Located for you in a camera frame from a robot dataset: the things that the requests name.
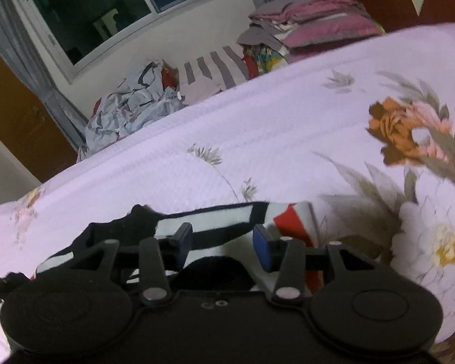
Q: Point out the brown wooden door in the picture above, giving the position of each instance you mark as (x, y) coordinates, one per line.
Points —
(15, 129)

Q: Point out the colourful printed cloth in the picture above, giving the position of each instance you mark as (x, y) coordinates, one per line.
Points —
(265, 58)

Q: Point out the stack of pink folded bedding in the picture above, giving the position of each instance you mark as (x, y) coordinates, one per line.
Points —
(318, 26)

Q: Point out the sliding glass window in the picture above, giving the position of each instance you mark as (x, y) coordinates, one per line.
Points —
(98, 7)

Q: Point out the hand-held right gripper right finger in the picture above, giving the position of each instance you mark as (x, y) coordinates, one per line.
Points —
(261, 250)

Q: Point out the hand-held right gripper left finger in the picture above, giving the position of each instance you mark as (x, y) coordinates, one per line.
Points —
(184, 244)

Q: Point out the red cloth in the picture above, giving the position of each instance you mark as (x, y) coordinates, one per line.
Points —
(169, 79)

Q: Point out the crumpled grey cloth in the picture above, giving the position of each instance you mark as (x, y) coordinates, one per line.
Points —
(136, 106)

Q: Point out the pink floral bed sheet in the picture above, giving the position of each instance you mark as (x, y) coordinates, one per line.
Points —
(250, 140)

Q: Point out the striped knit sweater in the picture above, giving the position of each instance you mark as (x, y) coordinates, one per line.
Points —
(212, 218)

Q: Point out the grey striped cloth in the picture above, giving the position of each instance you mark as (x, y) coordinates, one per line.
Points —
(208, 76)

